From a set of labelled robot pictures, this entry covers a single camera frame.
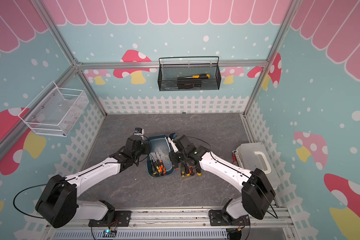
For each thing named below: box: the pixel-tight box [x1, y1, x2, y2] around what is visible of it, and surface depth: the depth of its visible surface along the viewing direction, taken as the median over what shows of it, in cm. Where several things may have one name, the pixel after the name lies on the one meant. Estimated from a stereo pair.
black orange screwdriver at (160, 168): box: [154, 152, 163, 175], surface depth 90 cm
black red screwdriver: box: [189, 165, 196, 176], surface depth 90 cm
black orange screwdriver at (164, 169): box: [156, 151, 167, 174], surface depth 91 cm
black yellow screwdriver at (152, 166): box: [149, 153, 157, 175], surface depth 91 cm
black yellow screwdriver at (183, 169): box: [180, 162, 186, 178], surface depth 90 cm
